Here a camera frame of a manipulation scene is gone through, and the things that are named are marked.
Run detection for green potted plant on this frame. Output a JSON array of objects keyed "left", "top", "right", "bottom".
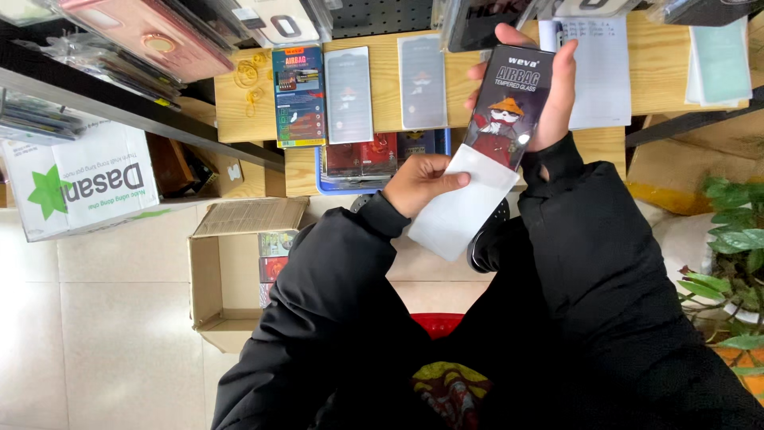
[{"left": 677, "top": 175, "right": 764, "bottom": 378}]

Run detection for pink phone case packet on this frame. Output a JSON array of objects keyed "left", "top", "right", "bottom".
[{"left": 55, "top": 0, "right": 237, "bottom": 85}]

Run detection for person's left hand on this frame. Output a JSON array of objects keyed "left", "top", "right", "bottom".
[{"left": 382, "top": 154, "right": 472, "bottom": 219}]

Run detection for yellow rubber bands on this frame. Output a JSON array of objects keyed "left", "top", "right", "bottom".
[{"left": 232, "top": 52, "right": 271, "bottom": 118}]

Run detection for blue basket of packets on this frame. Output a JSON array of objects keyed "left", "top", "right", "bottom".
[{"left": 314, "top": 128, "right": 452, "bottom": 197}]

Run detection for blue screen protector box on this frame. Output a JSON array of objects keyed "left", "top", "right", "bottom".
[{"left": 271, "top": 45, "right": 328, "bottom": 149}]

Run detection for person's right hand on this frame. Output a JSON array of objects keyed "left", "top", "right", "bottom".
[{"left": 464, "top": 23, "right": 579, "bottom": 154}]

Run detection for dark phone case packet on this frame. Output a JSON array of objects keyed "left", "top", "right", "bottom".
[{"left": 646, "top": 0, "right": 764, "bottom": 28}]

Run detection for person's black printed shirt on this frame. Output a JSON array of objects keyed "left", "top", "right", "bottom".
[{"left": 310, "top": 222, "right": 598, "bottom": 430}]

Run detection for black pegboard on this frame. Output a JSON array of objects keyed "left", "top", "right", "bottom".
[{"left": 330, "top": 0, "right": 435, "bottom": 41}]

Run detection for red screen protector packet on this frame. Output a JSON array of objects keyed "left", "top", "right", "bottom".
[{"left": 258, "top": 257, "right": 290, "bottom": 284}]

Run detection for black phone case packet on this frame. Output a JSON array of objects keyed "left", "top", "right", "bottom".
[{"left": 431, "top": 0, "right": 539, "bottom": 54}]

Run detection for white note paper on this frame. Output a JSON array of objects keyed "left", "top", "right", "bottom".
[{"left": 538, "top": 16, "right": 633, "bottom": 131}]

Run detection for white carton with green star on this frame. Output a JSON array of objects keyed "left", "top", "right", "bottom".
[{"left": 0, "top": 118, "right": 205, "bottom": 243}]

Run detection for black metal bar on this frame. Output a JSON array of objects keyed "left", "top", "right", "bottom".
[{"left": 625, "top": 86, "right": 764, "bottom": 149}]

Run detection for heap of phone case packets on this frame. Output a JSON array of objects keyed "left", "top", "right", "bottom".
[{"left": 0, "top": 33, "right": 187, "bottom": 146}]

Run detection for green screen protector packet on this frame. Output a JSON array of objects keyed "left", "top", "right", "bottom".
[{"left": 258, "top": 231, "right": 298, "bottom": 258}]

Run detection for open cardboard box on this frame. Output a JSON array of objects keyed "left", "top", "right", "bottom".
[{"left": 187, "top": 196, "right": 311, "bottom": 354}]

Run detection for brown wooden box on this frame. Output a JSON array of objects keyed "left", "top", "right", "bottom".
[{"left": 146, "top": 132, "right": 220, "bottom": 199}]

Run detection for stack of pale green sheets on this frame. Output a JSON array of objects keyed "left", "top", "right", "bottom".
[{"left": 684, "top": 17, "right": 753, "bottom": 109}]

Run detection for white sleeve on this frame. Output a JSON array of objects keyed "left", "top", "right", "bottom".
[{"left": 406, "top": 143, "right": 520, "bottom": 262}]

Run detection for red plastic stool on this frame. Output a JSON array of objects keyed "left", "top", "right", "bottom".
[{"left": 410, "top": 312, "right": 466, "bottom": 340}]

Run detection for black screen protector box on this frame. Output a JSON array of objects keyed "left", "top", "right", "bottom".
[{"left": 462, "top": 44, "right": 556, "bottom": 172}]

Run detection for white sack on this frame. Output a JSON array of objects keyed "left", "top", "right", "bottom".
[{"left": 631, "top": 199, "right": 718, "bottom": 289}]

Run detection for clear screen protector packet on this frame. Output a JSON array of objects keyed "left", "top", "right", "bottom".
[
  {"left": 324, "top": 46, "right": 376, "bottom": 145},
  {"left": 398, "top": 33, "right": 449, "bottom": 131}
]

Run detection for black shoe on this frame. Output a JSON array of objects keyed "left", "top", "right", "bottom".
[{"left": 467, "top": 199, "right": 512, "bottom": 274}]

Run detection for grey metal shelf rack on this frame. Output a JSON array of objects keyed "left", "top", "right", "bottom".
[{"left": 0, "top": 36, "right": 286, "bottom": 174}]

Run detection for brown cardboard box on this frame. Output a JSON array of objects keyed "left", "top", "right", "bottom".
[{"left": 626, "top": 112, "right": 764, "bottom": 217}]

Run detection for white phone case packet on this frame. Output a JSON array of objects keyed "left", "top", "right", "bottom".
[{"left": 232, "top": 0, "right": 336, "bottom": 50}]

